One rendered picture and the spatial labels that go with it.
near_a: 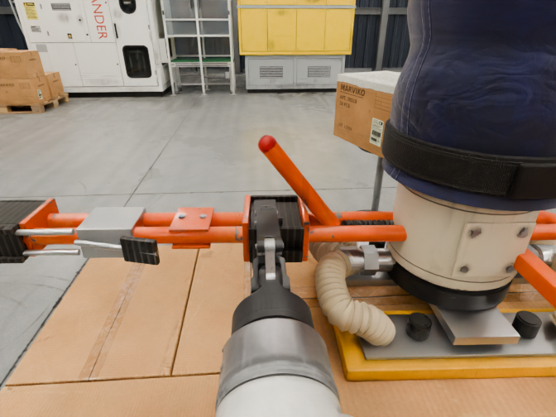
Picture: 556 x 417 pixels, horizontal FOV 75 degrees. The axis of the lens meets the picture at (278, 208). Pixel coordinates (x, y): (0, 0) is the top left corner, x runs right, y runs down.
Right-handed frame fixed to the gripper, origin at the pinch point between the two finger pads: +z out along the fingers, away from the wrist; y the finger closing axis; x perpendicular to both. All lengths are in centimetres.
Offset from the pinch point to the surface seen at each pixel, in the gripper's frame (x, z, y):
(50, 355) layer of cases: -57, 28, 54
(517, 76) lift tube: 22.2, -9.7, -20.6
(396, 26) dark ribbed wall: 395, 1041, -2
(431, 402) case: 17.8, -17.6, 12.9
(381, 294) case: 18.0, 0.3, 13.1
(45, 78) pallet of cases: -344, 607, 66
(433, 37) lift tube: 17.2, -2.8, -23.4
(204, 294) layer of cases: -19, 49, 54
